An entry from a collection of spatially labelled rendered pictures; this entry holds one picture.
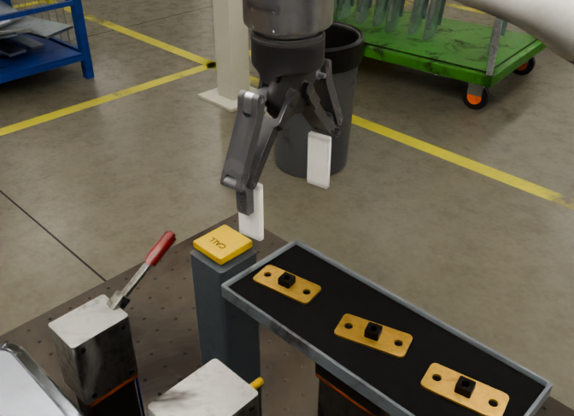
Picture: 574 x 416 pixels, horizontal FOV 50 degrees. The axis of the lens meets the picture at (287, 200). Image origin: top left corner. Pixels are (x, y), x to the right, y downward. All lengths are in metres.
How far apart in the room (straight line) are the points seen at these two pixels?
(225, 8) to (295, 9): 3.45
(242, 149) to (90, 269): 2.22
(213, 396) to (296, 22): 0.42
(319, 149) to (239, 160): 0.16
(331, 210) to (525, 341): 1.11
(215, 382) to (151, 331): 0.68
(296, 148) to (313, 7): 2.64
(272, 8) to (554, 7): 0.37
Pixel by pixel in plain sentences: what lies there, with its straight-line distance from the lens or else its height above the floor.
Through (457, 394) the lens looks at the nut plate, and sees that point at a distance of 0.68.
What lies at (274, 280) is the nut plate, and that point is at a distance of 0.79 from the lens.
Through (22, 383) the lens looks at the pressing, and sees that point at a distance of 0.96.
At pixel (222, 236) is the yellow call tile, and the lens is 0.88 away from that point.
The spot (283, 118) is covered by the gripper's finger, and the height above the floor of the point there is 1.40.
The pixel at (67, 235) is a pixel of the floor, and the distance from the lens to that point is 3.05.
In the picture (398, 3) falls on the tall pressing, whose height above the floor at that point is 0.48.
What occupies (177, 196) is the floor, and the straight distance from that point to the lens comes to 3.20.
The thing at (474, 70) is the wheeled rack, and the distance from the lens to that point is 4.16.
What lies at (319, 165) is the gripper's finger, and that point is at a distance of 0.76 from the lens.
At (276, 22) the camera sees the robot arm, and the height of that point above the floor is 1.50.
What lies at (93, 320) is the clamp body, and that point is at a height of 1.06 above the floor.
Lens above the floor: 1.67
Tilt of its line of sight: 32 degrees down
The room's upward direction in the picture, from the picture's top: straight up
